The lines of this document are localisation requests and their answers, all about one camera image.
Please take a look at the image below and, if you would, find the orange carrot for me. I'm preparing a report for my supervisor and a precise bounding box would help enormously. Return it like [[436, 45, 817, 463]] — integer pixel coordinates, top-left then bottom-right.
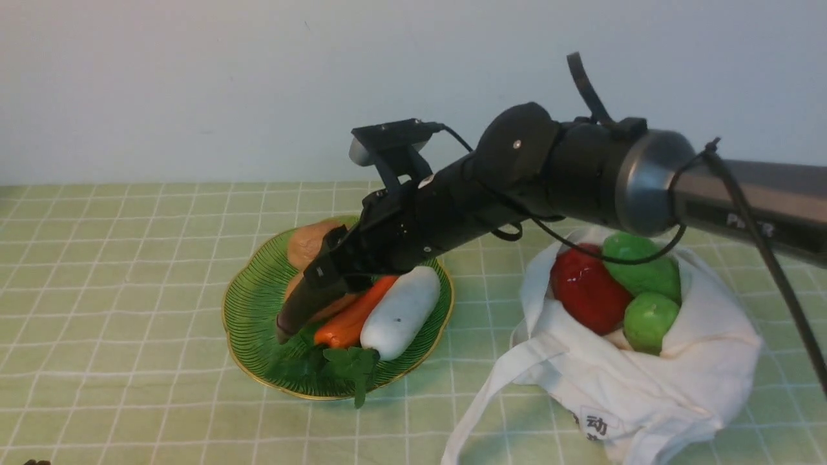
[[313, 276, 399, 349]]

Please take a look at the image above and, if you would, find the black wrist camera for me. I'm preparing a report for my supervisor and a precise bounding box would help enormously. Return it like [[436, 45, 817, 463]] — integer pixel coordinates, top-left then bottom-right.
[[348, 118, 446, 194]]

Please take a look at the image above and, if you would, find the green leafy carrot top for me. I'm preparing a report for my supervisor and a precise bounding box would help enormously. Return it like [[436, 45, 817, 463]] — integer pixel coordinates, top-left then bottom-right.
[[271, 336, 382, 409]]

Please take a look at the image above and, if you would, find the white cloth tote bag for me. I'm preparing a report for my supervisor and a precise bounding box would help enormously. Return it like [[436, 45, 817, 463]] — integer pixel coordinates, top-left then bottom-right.
[[442, 242, 763, 464]]

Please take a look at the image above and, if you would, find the red bell pepper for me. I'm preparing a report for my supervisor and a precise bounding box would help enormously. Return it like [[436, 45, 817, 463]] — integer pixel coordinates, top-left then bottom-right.
[[549, 248, 633, 336]]

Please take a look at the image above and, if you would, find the green vegetable upper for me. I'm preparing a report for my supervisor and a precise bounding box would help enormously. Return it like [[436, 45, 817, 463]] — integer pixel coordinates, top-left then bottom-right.
[[602, 232, 682, 304]]

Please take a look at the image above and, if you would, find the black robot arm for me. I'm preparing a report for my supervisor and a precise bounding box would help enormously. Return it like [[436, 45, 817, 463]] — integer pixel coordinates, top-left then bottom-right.
[[275, 103, 825, 343]]

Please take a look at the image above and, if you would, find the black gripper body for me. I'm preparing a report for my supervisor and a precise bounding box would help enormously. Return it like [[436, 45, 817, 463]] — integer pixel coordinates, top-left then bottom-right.
[[314, 174, 518, 293]]

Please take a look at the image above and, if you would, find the green vegetable lower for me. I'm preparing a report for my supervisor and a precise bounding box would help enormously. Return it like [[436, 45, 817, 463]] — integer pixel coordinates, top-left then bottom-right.
[[623, 292, 680, 356]]

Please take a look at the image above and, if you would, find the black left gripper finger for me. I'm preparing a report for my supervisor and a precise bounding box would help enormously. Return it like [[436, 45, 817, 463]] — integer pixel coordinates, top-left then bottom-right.
[[277, 253, 362, 344]]

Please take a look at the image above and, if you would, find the green leaf-shaped glass plate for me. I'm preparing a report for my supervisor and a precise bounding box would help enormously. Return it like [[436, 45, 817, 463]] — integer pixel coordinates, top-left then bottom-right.
[[222, 229, 455, 400]]

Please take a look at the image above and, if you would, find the brown potato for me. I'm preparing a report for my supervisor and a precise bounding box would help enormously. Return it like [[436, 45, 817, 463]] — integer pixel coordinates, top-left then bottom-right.
[[284, 274, 361, 323], [286, 220, 344, 271]]

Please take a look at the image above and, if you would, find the brown potato far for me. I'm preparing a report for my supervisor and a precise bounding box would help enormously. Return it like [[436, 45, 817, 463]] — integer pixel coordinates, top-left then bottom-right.
[[286, 220, 344, 271]]

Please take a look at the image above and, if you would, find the white radish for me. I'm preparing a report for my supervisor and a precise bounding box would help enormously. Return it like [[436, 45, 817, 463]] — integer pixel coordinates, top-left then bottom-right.
[[360, 267, 441, 361]]

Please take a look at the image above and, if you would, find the green vegetable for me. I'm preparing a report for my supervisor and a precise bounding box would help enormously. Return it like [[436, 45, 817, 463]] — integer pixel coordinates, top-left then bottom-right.
[[623, 292, 680, 356], [602, 232, 682, 304]]

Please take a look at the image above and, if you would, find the green checked tablecloth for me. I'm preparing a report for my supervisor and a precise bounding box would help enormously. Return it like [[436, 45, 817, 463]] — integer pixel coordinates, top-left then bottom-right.
[[1, 181, 825, 464]]

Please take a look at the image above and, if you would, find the brown potato near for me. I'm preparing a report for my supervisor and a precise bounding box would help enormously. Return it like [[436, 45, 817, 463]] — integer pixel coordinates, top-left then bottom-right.
[[284, 274, 361, 323]]

